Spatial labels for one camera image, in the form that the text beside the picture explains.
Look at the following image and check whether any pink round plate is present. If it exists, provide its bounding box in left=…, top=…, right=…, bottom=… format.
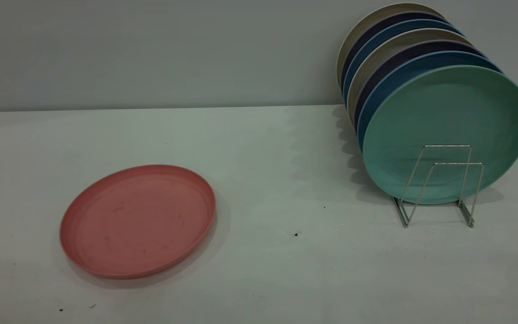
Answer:
left=59, top=164, right=217, bottom=279

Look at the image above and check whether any beige round plate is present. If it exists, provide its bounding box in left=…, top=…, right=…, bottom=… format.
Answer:
left=336, top=2, right=444, bottom=89
left=347, top=28, right=473, bottom=126

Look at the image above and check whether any blue round plate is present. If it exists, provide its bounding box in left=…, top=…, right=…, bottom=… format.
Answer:
left=357, top=50, right=504, bottom=152
left=343, top=19, right=464, bottom=107

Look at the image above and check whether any green round plate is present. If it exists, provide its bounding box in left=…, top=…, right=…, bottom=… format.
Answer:
left=362, top=65, right=518, bottom=205

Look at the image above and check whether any purple round plate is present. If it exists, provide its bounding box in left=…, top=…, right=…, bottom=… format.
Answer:
left=353, top=40, right=487, bottom=131
left=340, top=11, right=449, bottom=90

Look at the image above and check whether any metal wire plate rack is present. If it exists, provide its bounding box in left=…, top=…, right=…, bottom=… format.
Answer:
left=392, top=144, right=485, bottom=228

